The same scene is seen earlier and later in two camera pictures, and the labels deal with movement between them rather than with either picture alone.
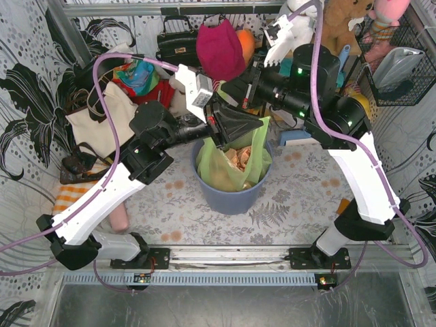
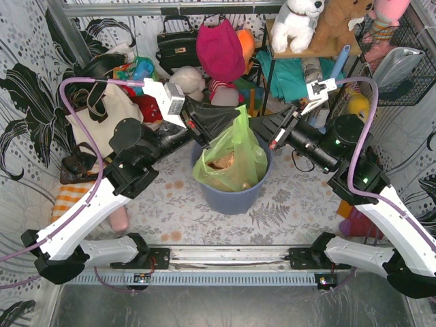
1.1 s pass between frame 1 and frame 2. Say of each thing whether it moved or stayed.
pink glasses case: stayed
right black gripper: moved
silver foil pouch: stayed
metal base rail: stayed
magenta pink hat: stayed
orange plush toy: stayed
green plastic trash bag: moved
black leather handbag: stayed
